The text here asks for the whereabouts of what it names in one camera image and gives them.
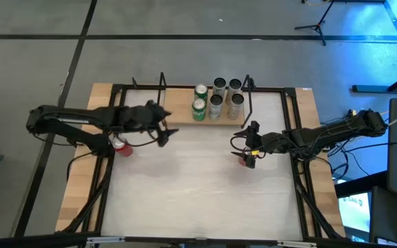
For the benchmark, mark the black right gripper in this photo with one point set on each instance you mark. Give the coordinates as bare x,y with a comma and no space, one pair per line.
272,143

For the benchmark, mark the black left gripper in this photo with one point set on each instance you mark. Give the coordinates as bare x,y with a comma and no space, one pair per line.
136,117

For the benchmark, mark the green Sprite can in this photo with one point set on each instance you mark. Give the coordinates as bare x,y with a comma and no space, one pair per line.
201,90
198,112

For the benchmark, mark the Celsius can orange print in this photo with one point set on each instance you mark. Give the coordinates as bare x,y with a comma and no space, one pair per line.
235,110

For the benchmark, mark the Celsius Arctic Vibe can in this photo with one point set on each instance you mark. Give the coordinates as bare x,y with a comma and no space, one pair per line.
215,110

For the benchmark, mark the silver Celsius can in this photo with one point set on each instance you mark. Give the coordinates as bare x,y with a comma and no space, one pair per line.
219,84
234,85

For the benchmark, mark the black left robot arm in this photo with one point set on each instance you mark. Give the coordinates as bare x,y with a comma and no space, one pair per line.
91,115

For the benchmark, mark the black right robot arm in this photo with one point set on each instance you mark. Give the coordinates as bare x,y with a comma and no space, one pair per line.
329,132

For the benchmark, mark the red Coca-Cola can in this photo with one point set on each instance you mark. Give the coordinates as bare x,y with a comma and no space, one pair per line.
126,151

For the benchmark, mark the monitor screen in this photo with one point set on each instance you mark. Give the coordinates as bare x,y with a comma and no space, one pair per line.
355,213

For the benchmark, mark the black tripod stand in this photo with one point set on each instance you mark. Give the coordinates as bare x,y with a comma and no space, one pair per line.
318,25

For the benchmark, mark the black rig crossbar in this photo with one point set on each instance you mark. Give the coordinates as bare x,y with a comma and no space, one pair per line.
29,240

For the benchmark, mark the wooden shelf black metal frame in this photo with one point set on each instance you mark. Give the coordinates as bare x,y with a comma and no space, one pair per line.
181,110

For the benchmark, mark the black table frame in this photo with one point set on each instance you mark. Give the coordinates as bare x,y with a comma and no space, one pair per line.
109,172

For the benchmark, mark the black desk frame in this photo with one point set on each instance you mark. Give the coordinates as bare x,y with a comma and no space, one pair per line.
374,89

